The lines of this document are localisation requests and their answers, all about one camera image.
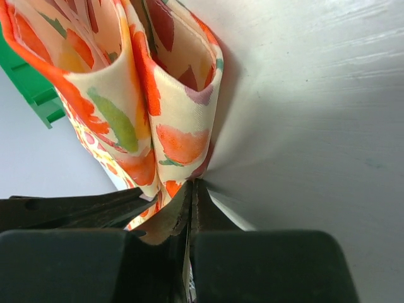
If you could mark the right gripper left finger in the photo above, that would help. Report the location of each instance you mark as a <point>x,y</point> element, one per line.
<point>170,220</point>

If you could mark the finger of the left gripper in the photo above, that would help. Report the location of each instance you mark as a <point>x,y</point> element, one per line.
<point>114,210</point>

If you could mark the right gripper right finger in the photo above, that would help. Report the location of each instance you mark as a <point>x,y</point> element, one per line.
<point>209,215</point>

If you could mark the orange floral skirt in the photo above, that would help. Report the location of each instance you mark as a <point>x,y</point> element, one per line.
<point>139,81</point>

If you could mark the green plastic bin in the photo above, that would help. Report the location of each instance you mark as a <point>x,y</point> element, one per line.
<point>39,94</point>

